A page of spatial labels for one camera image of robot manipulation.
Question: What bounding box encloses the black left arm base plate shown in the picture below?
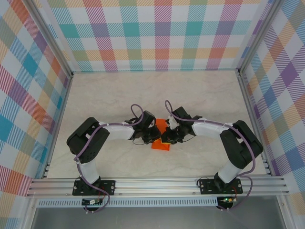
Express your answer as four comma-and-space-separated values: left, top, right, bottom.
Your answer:
72, 180, 117, 196

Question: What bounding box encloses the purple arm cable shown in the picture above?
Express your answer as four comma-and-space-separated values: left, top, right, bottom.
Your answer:
75, 104, 146, 214
165, 100, 257, 212

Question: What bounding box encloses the orange paper sheet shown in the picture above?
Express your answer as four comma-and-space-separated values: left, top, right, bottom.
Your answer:
152, 118, 172, 151

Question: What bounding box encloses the aluminium side rail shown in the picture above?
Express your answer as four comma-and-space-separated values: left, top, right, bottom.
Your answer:
41, 73, 74, 179
237, 71, 272, 176

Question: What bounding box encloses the small black circuit board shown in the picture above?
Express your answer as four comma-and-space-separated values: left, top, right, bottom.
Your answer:
81, 198, 103, 206

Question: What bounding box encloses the aluminium corner post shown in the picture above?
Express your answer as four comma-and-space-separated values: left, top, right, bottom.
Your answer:
237, 0, 283, 74
23, 0, 74, 78

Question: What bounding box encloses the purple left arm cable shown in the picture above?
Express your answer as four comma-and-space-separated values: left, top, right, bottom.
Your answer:
75, 104, 146, 214

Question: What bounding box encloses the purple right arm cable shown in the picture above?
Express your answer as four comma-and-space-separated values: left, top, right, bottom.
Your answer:
165, 100, 257, 212

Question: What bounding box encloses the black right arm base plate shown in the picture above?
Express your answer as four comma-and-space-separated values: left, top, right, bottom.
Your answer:
198, 178, 244, 195

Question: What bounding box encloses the aluminium mounting rail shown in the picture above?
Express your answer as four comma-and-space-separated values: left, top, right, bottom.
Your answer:
26, 175, 290, 198

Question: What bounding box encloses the slotted grey cable duct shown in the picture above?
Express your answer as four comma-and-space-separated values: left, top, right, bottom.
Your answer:
37, 197, 219, 208

